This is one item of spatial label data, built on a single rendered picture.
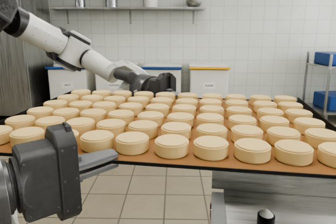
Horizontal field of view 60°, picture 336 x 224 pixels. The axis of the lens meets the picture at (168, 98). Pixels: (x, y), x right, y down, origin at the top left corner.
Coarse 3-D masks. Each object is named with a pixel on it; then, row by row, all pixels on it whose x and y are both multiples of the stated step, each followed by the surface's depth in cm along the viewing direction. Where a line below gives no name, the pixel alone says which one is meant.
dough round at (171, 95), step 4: (160, 92) 74; (164, 92) 74; (168, 92) 74; (172, 92) 74; (156, 96) 72; (160, 96) 71; (164, 96) 71; (168, 96) 71; (172, 96) 72; (172, 100) 72
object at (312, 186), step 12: (216, 180) 74; (228, 180) 73; (240, 180) 73; (252, 180) 72; (264, 180) 72; (276, 180) 72; (288, 180) 71; (300, 180) 71; (312, 180) 70; (324, 180) 70; (276, 192) 72; (288, 192) 72; (300, 192) 71; (312, 192) 71; (324, 192) 70
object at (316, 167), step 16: (224, 112) 63; (160, 128) 53; (192, 128) 53; (192, 144) 46; (128, 160) 40; (144, 160) 40; (160, 160) 40; (176, 160) 40; (192, 160) 40; (208, 160) 40; (224, 160) 40; (272, 160) 40
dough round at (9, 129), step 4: (0, 128) 47; (4, 128) 47; (8, 128) 47; (0, 132) 45; (4, 132) 46; (8, 132) 46; (0, 136) 45; (4, 136) 46; (8, 136) 46; (0, 140) 45; (4, 140) 46; (8, 140) 46; (0, 144) 45
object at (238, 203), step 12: (228, 192) 73; (240, 192) 73; (252, 192) 73; (264, 192) 73; (228, 204) 68; (240, 204) 68; (252, 204) 68; (264, 204) 68; (276, 204) 68; (288, 204) 68; (300, 204) 68; (312, 204) 68; (324, 204) 68; (228, 216) 63; (240, 216) 63; (252, 216) 63; (276, 216) 63; (288, 216) 63; (300, 216) 63; (312, 216) 63; (324, 216) 63
